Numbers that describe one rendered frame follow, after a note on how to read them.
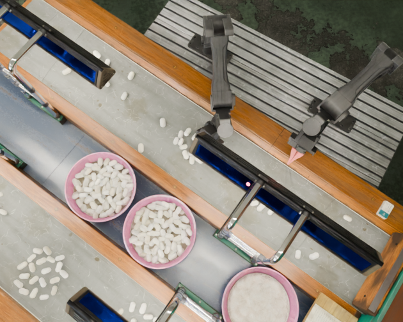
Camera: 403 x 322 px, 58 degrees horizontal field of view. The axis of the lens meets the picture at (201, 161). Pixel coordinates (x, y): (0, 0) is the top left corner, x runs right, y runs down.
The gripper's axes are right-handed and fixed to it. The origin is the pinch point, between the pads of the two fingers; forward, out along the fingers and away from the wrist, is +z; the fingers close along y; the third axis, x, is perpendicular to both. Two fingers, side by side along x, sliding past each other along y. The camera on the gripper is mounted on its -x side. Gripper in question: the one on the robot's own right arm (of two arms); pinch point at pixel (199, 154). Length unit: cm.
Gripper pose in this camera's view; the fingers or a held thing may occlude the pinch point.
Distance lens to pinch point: 140.9
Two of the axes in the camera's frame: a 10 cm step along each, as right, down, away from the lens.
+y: 8.0, 5.8, -1.6
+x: 3.9, -2.9, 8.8
